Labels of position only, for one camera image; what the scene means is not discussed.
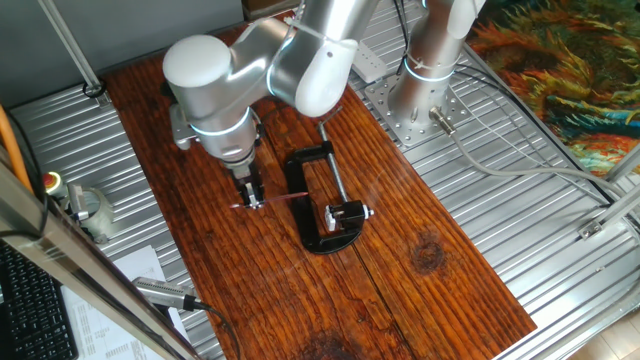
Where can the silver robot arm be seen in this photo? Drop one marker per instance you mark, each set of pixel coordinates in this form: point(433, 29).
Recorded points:
point(210, 85)

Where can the colourful painted cloth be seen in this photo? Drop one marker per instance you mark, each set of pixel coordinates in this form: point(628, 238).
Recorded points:
point(575, 75)

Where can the silver metal bracket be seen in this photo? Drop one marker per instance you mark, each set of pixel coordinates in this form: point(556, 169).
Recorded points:
point(77, 200)

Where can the red emergency stop button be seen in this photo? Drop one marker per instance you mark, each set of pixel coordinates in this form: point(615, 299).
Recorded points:
point(51, 181)

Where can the red pencil with eraser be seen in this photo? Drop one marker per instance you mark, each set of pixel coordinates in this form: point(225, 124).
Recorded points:
point(285, 198)

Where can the aluminium frame profile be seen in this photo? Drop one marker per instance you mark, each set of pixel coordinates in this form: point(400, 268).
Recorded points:
point(622, 165)
point(612, 212)

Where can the black C-clamp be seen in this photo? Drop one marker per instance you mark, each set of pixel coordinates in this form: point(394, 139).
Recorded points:
point(295, 175)

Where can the black pencil sharpener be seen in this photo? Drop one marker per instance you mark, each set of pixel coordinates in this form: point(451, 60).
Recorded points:
point(350, 212)

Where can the black keyboard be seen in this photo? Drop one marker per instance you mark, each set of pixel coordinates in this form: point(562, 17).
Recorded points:
point(35, 320)

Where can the orange pole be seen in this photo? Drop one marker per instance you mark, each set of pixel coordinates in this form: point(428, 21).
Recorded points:
point(12, 150)

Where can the wrist camera on silver bracket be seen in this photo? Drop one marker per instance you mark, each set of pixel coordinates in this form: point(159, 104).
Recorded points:
point(179, 132)

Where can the dark brown box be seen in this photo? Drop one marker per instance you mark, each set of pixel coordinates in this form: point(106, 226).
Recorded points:
point(267, 7)

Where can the brown wooden board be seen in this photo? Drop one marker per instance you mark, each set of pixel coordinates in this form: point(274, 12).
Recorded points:
point(250, 270)

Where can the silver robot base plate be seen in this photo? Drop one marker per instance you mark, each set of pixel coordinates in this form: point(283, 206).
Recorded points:
point(407, 132)

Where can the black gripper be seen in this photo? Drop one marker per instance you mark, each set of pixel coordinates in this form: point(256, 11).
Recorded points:
point(248, 176)

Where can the aluminium frame post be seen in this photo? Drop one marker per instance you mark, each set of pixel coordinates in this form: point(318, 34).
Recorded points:
point(70, 45)

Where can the steel frame bar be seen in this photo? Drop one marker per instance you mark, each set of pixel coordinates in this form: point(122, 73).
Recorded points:
point(75, 265)

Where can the white power strip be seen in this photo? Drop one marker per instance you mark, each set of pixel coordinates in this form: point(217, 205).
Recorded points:
point(372, 65)

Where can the printed paper sheets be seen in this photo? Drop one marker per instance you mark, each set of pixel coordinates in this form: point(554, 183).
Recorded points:
point(100, 330)

